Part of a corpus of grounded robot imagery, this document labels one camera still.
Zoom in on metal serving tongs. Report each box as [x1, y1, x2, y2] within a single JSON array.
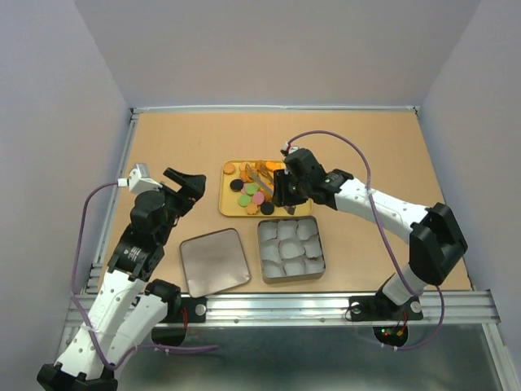
[[245, 164, 296, 216]]

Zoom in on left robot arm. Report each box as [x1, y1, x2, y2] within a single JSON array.
[[37, 164, 206, 390]]

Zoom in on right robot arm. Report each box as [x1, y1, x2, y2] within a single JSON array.
[[273, 148, 468, 321]]

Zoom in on black sandwich cookie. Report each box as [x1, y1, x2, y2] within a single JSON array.
[[230, 179, 244, 192], [260, 202, 274, 215]]

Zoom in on flower shaped tan cookie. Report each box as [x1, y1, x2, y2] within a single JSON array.
[[244, 203, 259, 215]]

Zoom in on green sandwich cookie upper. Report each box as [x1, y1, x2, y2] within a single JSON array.
[[245, 182, 259, 196]]

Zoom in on green sandwich cookie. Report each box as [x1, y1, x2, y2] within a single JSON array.
[[245, 182, 259, 196], [238, 194, 252, 208]]

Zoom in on yellow cookie tray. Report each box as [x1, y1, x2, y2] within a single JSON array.
[[219, 160, 313, 218]]

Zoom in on plain round tan cookie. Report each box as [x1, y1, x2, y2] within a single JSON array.
[[223, 162, 236, 175]]

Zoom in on black sandwich cookie left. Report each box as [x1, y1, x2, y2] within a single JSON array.
[[230, 179, 244, 192]]

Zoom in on gold square cookie tin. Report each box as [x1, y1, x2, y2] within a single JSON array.
[[257, 217, 326, 284]]

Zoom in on gold tin lid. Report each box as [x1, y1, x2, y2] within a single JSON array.
[[180, 228, 251, 298]]

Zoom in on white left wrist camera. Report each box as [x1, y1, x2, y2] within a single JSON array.
[[116, 163, 162, 196]]

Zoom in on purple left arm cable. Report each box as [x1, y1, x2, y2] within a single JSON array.
[[71, 181, 221, 371]]

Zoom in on aluminium front rail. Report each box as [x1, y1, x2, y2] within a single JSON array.
[[64, 289, 501, 327]]

